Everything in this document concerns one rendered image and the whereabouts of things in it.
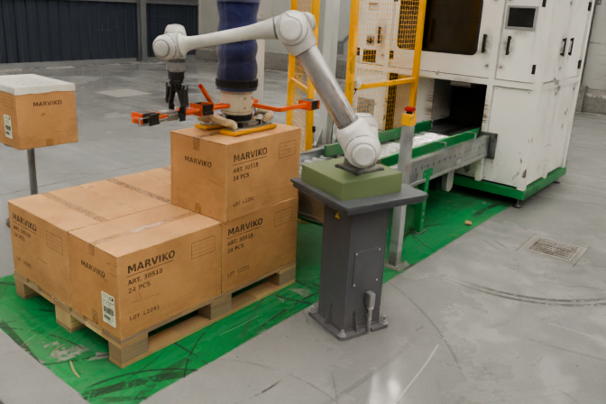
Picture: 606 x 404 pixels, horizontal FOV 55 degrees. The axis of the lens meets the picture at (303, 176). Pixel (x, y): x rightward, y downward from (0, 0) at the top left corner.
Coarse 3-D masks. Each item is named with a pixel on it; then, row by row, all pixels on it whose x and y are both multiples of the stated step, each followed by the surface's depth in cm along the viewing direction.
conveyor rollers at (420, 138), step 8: (416, 136) 505; (424, 136) 509; (432, 136) 513; (440, 136) 510; (384, 144) 472; (392, 144) 477; (416, 144) 475; (384, 152) 443; (392, 152) 447; (312, 160) 417; (320, 160) 414
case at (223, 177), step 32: (192, 128) 308; (224, 128) 312; (288, 128) 320; (192, 160) 293; (224, 160) 280; (256, 160) 298; (288, 160) 320; (192, 192) 298; (224, 192) 284; (256, 192) 303; (288, 192) 326
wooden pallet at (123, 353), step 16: (16, 272) 314; (272, 272) 330; (288, 272) 341; (16, 288) 318; (32, 288) 304; (240, 288) 311; (256, 288) 335; (272, 288) 336; (64, 304) 284; (208, 304) 297; (224, 304) 303; (240, 304) 316; (64, 320) 287; (80, 320) 276; (192, 320) 297; (208, 320) 298; (112, 336) 259; (128, 336) 259; (144, 336) 266; (160, 336) 282; (176, 336) 282; (112, 352) 262; (128, 352) 260; (144, 352) 268
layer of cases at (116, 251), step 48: (48, 192) 319; (96, 192) 323; (144, 192) 327; (48, 240) 282; (96, 240) 260; (144, 240) 263; (192, 240) 276; (240, 240) 303; (288, 240) 335; (48, 288) 293; (96, 288) 260; (144, 288) 260; (192, 288) 283
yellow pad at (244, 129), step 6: (258, 120) 311; (240, 126) 300; (246, 126) 305; (252, 126) 305; (258, 126) 308; (264, 126) 310; (270, 126) 313; (276, 126) 318; (222, 132) 296; (228, 132) 294; (234, 132) 293; (240, 132) 295; (246, 132) 299; (252, 132) 303
